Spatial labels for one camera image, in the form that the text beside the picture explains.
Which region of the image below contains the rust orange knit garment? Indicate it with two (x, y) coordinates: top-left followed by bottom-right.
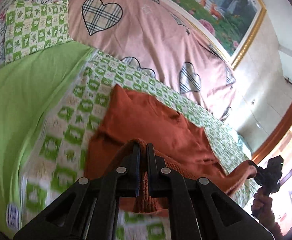
(83, 84), (257, 214)

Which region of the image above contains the person's right hand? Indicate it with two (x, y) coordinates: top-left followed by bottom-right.
(251, 187), (275, 226)

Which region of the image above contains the green checkered bed quilt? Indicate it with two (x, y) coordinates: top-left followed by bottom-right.
(0, 42), (247, 238)

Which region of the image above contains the gold framed landscape painting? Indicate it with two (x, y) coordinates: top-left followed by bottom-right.
(160, 0), (267, 69)

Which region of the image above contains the pink heart pattern duvet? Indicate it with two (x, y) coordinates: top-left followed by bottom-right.
(68, 0), (236, 120)

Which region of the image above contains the green checkered pillow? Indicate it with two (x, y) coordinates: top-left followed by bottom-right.
(4, 0), (72, 63)

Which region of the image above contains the wooden window frame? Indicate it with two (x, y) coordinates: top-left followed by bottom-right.
(251, 93), (292, 188)

